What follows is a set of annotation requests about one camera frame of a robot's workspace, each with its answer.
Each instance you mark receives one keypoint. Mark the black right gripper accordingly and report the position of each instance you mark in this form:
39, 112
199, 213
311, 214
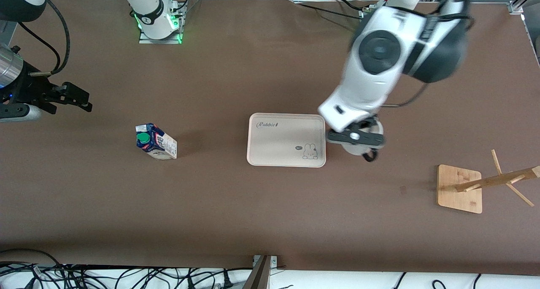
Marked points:
28, 87

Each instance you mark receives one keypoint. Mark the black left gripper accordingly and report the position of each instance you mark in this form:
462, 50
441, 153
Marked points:
366, 122

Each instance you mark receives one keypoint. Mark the blue white milk carton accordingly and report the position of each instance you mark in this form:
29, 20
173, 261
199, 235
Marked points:
158, 145

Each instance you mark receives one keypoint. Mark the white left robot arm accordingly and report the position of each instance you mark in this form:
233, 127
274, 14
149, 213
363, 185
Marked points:
379, 48

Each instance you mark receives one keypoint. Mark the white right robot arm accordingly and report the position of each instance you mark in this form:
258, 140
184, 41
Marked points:
147, 4

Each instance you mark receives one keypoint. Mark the wooden cup rack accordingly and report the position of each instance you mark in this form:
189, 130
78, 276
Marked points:
455, 196

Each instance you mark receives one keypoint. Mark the beige rabbit print tray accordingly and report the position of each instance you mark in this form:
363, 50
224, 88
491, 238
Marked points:
274, 145

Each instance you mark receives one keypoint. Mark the aluminium profile beam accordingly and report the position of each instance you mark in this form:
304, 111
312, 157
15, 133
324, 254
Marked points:
258, 278

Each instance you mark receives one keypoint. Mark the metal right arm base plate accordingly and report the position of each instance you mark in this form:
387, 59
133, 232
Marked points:
160, 41

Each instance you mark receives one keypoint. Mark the small metal table bracket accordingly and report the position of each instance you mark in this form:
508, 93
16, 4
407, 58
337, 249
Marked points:
274, 261

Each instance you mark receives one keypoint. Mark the aluminium frame corner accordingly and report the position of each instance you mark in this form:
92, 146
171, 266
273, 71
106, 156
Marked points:
515, 6

